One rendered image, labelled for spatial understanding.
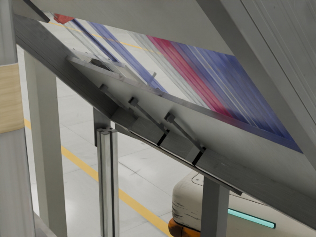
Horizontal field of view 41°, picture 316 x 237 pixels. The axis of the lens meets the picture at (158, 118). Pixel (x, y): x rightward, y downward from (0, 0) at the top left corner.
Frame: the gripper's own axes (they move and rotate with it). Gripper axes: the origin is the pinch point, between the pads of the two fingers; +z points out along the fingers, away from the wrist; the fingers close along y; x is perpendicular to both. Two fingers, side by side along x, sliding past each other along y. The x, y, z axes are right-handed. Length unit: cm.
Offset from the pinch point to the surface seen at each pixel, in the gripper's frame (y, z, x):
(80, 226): -65, 44, 88
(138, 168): -94, 9, 124
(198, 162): 21.9, 7.3, 29.3
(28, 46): -8.4, 6.8, 1.8
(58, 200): -31, 34, 46
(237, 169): 30.2, 5.0, 29.5
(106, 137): -10.9, 11.8, 32.6
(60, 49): -8.5, 3.0, 7.6
